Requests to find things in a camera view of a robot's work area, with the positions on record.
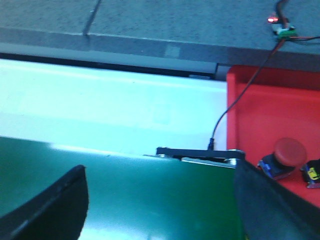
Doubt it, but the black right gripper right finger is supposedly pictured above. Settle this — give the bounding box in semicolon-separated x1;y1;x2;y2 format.
234;160;320;240

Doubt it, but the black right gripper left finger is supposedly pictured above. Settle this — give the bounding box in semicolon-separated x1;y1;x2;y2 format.
0;165;89;240

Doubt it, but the red mushroom push button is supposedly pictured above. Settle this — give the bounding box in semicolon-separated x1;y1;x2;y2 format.
257;137;307;180

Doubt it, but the green conveyor belt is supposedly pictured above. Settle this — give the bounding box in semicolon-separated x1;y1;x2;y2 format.
0;137;245;240

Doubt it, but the red plastic bin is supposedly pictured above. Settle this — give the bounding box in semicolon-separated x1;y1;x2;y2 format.
227;65;320;208

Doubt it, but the small green circuit board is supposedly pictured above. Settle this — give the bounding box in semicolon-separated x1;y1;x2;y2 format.
267;15;298;41

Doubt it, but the grey stone counter slab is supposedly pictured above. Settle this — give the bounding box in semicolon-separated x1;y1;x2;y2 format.
0;0;100;45

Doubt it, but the black conveyor end bracket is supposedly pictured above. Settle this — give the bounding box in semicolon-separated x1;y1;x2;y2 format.
156;147;246;169

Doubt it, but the thin red wire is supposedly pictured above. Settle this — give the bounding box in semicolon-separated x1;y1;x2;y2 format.
207;34;320;151

